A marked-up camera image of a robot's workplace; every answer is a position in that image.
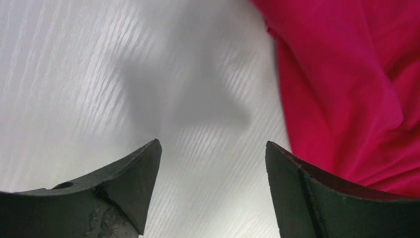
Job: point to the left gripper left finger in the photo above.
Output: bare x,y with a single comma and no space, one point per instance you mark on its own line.
110,202

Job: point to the red t shirt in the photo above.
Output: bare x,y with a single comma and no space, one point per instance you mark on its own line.
350,86

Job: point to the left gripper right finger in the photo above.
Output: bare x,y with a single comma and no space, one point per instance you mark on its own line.
310,202

